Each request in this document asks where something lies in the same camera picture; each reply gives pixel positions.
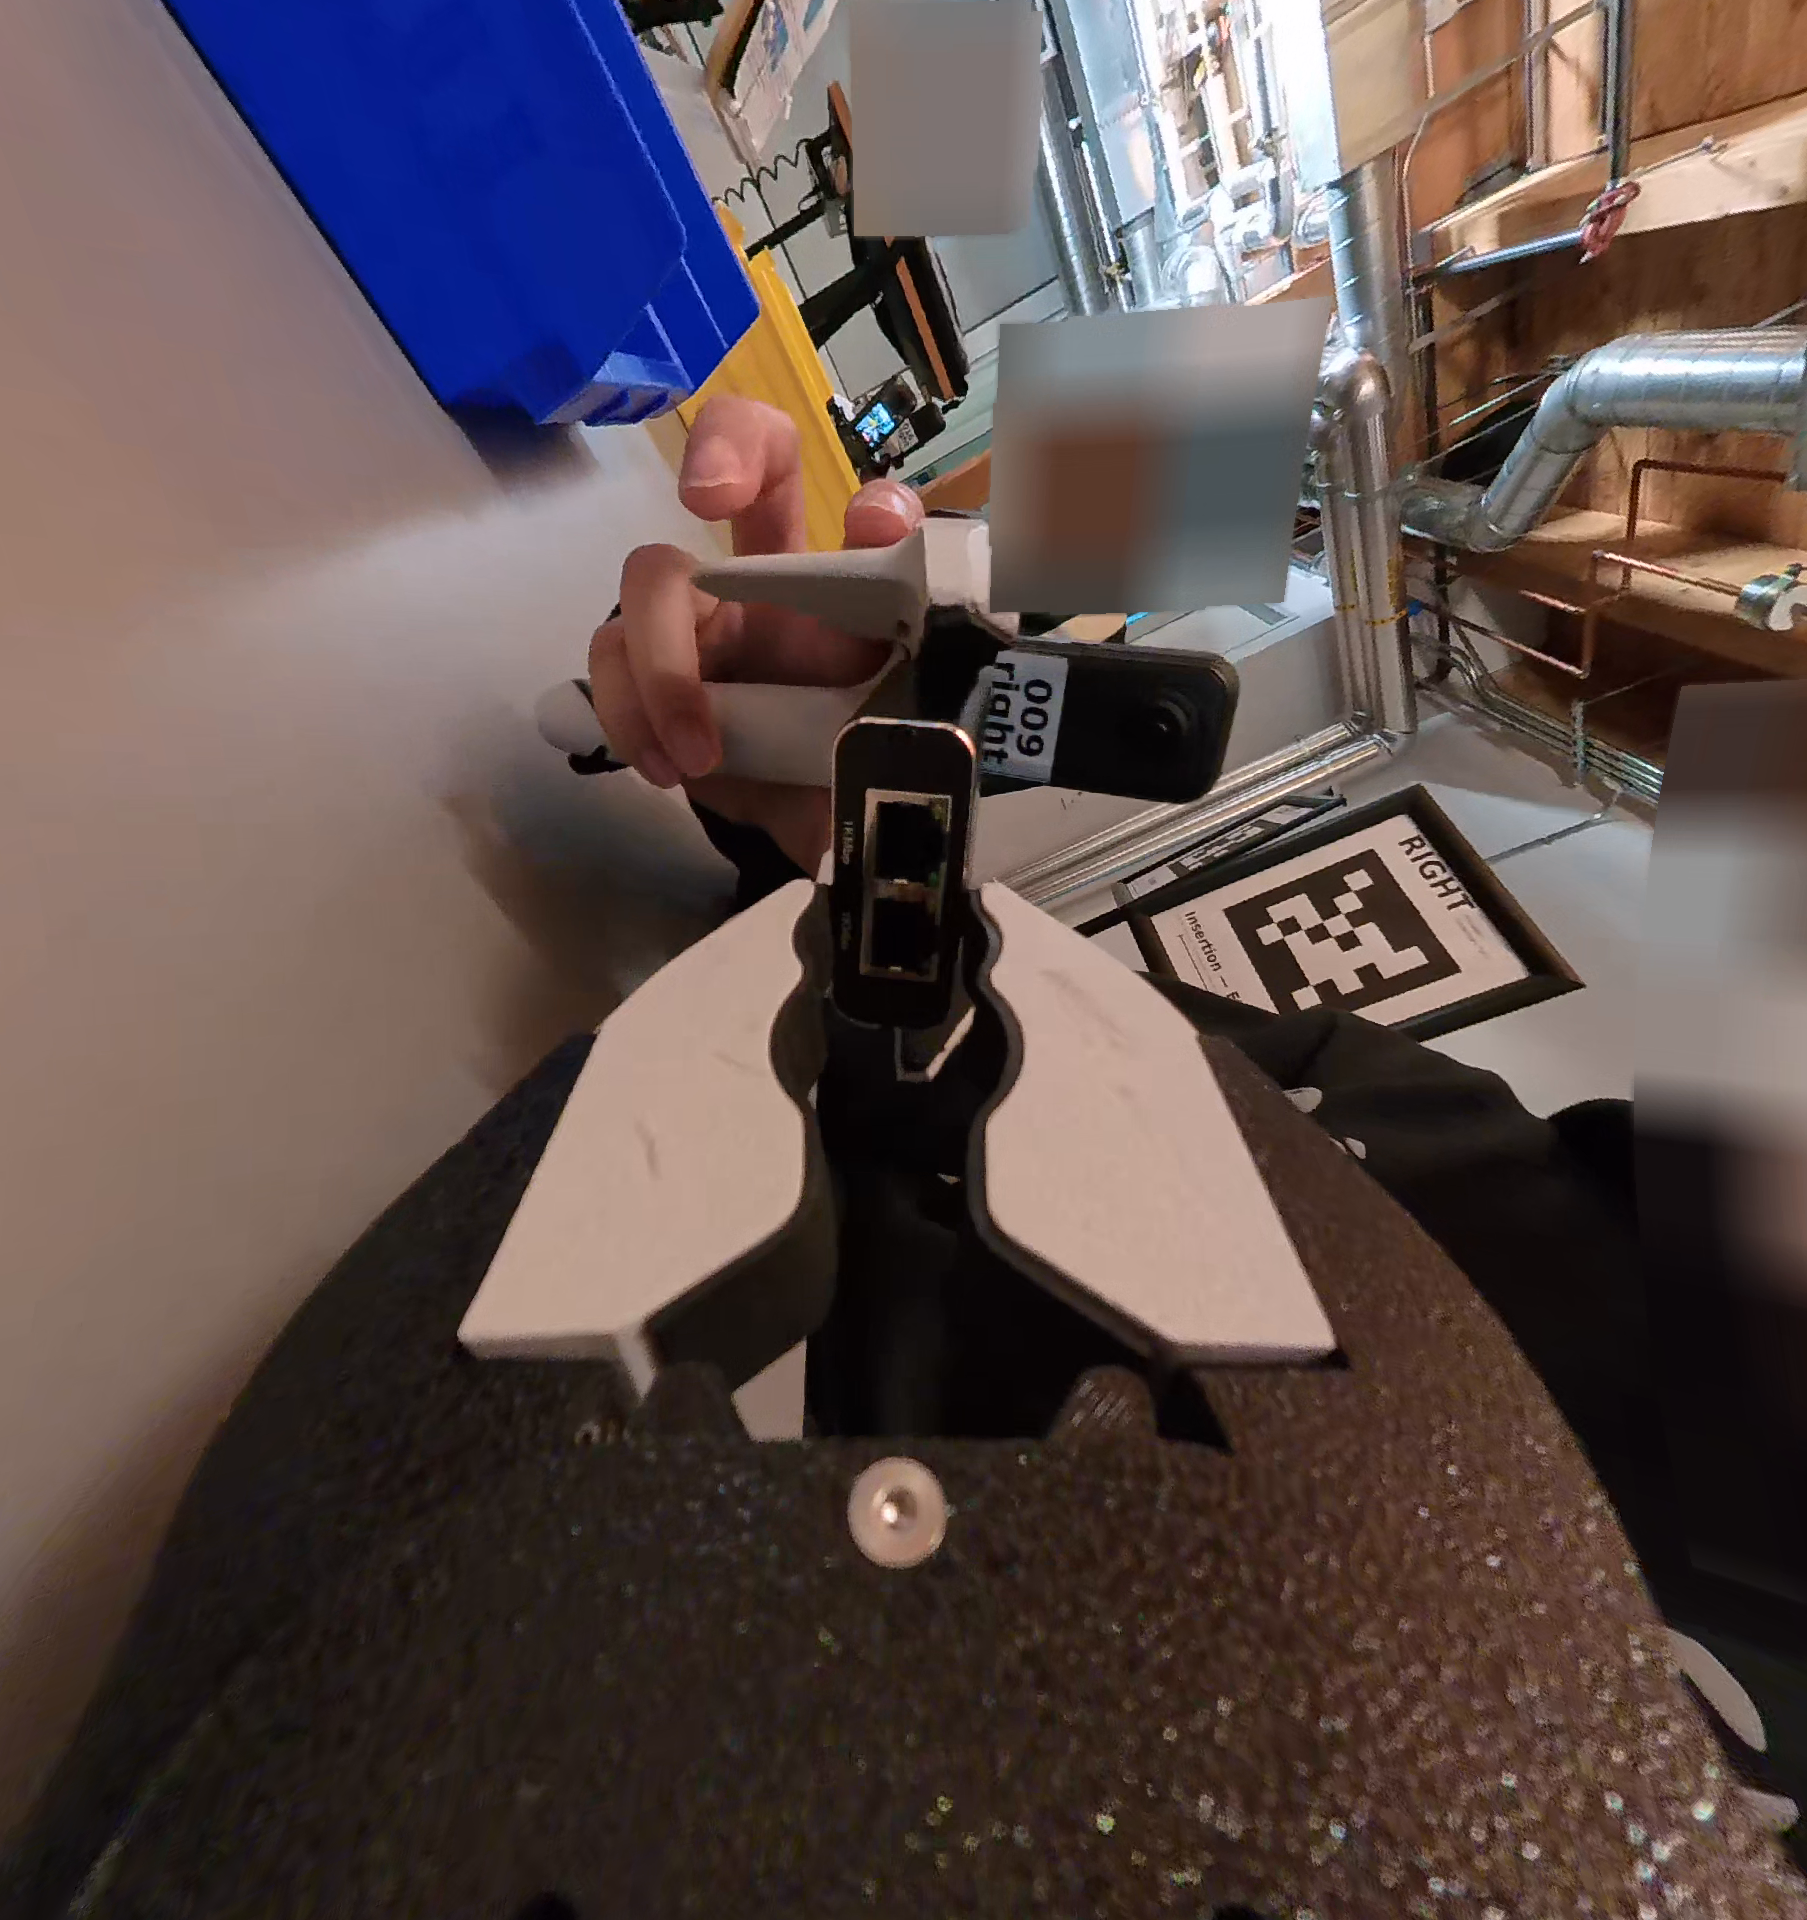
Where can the stacked yellow bins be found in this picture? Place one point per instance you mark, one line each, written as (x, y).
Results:
(782, 391)

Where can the person's right hand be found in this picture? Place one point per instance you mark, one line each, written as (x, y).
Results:
(665, 662)

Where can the blue plastic bin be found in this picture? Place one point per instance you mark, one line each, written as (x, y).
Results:
(467, 181)

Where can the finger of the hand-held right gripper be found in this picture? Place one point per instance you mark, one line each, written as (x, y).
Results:
(932, 1058)

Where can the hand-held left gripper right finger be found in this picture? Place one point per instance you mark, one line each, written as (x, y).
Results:
(1144, 1185)

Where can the person's right forearm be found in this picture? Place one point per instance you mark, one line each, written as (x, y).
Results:
(759, 864)

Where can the black network splitter box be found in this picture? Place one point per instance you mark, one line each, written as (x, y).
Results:
(904, 886)

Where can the framed marker sign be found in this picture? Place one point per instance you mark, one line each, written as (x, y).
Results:
(1354, 922)

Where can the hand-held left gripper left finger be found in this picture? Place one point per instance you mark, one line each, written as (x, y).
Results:
(649, 1185)

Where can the silver elbow duct pipe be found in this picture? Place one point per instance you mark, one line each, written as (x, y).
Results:
(1593, 406)

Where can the person's black hoodie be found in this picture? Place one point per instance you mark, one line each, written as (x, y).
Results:
(1518, 1230)

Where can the vertical silver duct pipe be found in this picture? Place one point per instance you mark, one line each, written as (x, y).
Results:
(1369, 449)

